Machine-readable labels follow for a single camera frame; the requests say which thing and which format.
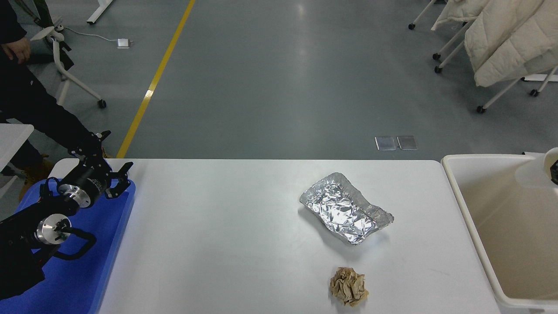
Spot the foil tray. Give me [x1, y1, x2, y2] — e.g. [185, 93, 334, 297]
[299, 172, 395, 245]

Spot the large pale plastic bin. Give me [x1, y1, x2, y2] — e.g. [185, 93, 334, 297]
[441, 154, 558, 309]

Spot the blue plastic tray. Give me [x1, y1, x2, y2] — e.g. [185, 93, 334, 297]
[0, 178, 136, 314]

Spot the person's left hand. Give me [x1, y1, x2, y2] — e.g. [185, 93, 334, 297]
[2, 37, 31, 65]

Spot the small white side table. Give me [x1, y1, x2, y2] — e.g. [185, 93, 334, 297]
[0, 123, 34, 175]

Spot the white desk leg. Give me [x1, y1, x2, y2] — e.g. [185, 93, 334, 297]
[86, 0, 114, 25]

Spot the white wheeled chair frame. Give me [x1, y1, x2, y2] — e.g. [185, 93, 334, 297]
[476, 65, 558, 115]
[432, 20, 476, 74]
[408, 0, 436, 30]

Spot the cream padded jacket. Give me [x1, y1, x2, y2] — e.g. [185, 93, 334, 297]
[432, 0, 489, 31]
[463, 0, 543, 72]
[474, 0, 558, 88]

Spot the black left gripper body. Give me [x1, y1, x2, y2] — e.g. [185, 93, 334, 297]
[65, 162, 113, 202]

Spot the grey chair with white frame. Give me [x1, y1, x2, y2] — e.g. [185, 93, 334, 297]
[26, 17, 107, 109]

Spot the white paper cup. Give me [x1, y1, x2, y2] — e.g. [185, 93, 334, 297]
[514, 147, 558, 189]

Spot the white floor cable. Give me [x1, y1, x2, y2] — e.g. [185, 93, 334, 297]
[63, 27, 118, 43]

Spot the person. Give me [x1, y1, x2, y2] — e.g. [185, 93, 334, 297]
[0, 0, 109, 186]

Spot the dark green garment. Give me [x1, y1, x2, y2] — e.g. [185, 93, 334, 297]
[15, 0, 75, 70]

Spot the tan paper ball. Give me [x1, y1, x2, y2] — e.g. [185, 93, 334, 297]
[329, 267, 369, 307]

